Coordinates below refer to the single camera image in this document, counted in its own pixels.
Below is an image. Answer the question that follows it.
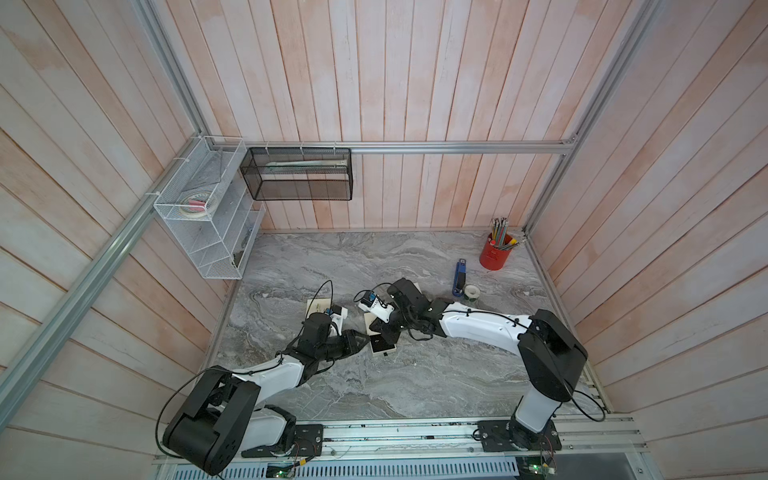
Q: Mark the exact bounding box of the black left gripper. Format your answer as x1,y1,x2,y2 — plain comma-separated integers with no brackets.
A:
316,329,371,361

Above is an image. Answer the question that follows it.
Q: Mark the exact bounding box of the cream drawer jewelry box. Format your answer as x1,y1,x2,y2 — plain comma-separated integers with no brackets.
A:
364,313,400,356

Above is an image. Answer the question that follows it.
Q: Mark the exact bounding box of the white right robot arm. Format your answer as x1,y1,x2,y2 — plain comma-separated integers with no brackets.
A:
356,278,588,435

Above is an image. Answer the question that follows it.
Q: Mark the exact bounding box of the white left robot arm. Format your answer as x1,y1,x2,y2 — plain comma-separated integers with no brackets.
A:
155,312,370,476

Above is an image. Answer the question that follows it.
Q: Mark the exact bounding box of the cream large gift box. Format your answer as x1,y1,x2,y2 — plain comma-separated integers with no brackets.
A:
306,298,332,318

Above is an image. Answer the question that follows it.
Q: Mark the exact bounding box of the red pencil cup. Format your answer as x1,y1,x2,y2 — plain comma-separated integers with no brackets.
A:
479,234,517,271

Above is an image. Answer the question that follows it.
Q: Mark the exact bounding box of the coloured pencils bundle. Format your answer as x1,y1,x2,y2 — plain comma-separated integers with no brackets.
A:
490,217,517,251

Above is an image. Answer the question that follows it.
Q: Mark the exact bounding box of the tape roll on shelf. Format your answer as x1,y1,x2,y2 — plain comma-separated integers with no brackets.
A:
178,191,218,219

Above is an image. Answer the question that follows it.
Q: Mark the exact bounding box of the black wire mesh basket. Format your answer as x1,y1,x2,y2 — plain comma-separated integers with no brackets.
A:
240,147,354,201

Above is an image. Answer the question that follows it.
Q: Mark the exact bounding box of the white wire mesh shelf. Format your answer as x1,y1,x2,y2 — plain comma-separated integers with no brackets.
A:
154,136,264,280

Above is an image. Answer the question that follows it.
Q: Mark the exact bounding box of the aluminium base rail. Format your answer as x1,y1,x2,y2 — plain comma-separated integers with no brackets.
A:
152,412,649,466

